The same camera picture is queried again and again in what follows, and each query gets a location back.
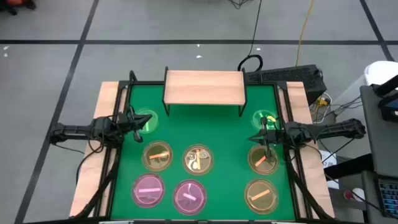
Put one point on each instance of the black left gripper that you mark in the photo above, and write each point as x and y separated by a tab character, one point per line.
126	121

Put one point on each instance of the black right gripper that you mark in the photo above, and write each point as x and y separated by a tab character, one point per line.
276	137

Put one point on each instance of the clear green plastic plate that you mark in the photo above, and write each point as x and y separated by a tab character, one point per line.
257	119
154	122

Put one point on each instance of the clear orange plastic plate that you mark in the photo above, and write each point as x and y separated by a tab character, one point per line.
198	165
261	200
155	161
264	167

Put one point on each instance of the clear pink plastic plate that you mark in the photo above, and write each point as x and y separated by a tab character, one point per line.
189	203
148	197

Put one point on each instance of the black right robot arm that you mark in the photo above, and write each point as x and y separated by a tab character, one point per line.
335	129

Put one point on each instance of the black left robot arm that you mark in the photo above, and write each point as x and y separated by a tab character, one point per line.
74	129

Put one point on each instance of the wooden shelf with black legs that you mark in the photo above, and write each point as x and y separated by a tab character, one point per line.
202	87

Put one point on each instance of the green table mat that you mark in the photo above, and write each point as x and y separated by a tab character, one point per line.
217	133

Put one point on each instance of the black computer case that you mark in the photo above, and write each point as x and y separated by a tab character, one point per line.
289	76

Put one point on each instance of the white paper sheet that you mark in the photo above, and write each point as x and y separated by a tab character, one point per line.
329	159

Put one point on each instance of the yellow plug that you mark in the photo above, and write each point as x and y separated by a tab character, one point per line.
321	101

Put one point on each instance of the red and white cup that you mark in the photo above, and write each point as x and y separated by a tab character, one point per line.
349	195

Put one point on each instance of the grey desk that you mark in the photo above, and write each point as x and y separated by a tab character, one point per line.
382	146

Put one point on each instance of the black monitor device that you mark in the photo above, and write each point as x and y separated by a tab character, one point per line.
388	112

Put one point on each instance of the white plastic bin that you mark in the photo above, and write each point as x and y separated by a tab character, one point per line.
381	73

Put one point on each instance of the backlit keyboard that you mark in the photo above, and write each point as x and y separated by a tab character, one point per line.
388	196

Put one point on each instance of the office chair base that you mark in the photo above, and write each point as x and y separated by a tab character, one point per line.
18	3

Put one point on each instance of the black metal table frame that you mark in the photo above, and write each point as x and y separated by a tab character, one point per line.
143	83

